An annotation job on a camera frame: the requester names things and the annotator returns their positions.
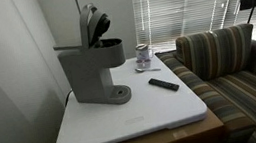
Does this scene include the grey coffee maker lid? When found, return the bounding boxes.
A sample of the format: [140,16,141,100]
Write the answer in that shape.
[75,0,114,51]

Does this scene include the grey pod coffee maker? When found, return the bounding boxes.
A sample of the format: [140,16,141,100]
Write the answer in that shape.
[53,36,134,114]

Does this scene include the coffee pod cup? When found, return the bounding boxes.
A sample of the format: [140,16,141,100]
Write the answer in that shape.
[142,57,154,70]
[135,58,146,70]

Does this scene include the striped sofa cushion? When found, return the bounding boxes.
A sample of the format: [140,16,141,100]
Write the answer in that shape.
[173,22,256,85]

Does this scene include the white window blinds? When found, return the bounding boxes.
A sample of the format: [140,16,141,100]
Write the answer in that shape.
[131,0,256,66]

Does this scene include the striped sofa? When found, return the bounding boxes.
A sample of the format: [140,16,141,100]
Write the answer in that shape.
[155,37,256,143]

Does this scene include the black remote control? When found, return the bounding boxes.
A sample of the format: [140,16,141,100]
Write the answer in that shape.
[147,74,181,96]

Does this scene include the metal spoon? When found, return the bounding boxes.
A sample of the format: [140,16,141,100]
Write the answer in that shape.
[134,64,162,76]

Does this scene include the wooden side table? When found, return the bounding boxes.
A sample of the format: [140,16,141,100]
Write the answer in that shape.
[50,105,229,143]

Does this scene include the white plastic table board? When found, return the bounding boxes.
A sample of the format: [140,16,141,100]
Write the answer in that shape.
[43,47,212,143]

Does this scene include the thin metal pole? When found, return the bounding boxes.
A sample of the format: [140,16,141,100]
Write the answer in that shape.
[73,0,83,16]

